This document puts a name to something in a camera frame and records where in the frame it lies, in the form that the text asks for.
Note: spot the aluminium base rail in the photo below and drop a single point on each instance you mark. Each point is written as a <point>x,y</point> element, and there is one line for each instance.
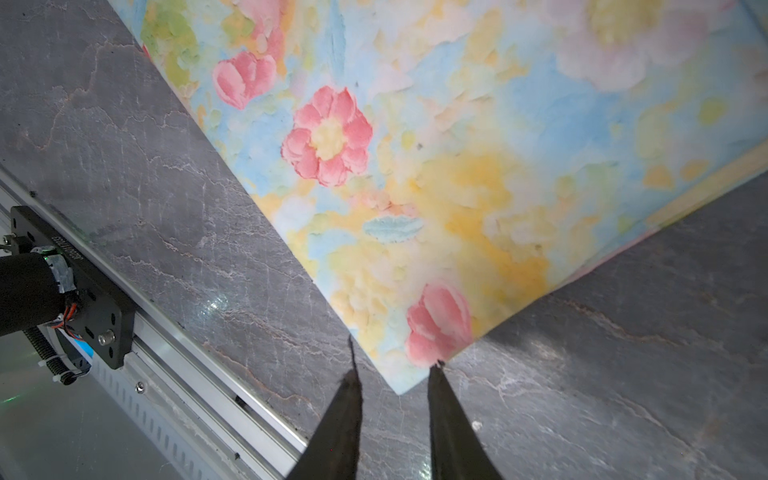
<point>201,418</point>

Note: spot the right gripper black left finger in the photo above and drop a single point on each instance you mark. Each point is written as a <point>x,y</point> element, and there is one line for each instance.
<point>334,448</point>

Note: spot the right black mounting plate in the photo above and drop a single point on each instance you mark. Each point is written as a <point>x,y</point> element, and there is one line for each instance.
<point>102,313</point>

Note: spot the pastel floral skirt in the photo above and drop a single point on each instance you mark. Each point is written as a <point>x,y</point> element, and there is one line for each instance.
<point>437,166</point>

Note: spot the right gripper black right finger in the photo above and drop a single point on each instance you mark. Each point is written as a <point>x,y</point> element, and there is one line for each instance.
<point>456,452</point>

